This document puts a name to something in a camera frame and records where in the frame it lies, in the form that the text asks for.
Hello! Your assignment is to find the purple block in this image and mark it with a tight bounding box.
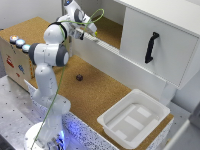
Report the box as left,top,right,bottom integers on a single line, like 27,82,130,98
75,73,84,82

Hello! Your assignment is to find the blue button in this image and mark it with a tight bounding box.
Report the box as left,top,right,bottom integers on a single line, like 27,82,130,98
15,38,26,48

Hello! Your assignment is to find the white cabinet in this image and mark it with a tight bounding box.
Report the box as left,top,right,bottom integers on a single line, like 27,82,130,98
61,0,200,108

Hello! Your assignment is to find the white sliding door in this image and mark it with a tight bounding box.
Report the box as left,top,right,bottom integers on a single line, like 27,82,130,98
118,6,200,90

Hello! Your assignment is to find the black door handle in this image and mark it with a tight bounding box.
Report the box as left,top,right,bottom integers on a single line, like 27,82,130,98
144,31,161,65

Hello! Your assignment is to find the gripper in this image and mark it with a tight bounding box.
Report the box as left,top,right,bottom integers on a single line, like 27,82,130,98
75,23,94,41

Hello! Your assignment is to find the yellow block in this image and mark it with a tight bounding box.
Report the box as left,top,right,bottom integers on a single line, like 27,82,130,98
91,29,99,38

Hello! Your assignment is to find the white plastic box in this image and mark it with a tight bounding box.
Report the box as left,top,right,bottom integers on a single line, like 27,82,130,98
96,88,171,150

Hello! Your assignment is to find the green button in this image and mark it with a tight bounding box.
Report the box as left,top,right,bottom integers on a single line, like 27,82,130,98
21,43,32,54

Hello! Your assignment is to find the red button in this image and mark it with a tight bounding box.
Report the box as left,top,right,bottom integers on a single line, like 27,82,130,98
9,35,19,44

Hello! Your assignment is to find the green cable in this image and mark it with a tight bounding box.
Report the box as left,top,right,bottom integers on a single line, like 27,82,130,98
29,8,106,150

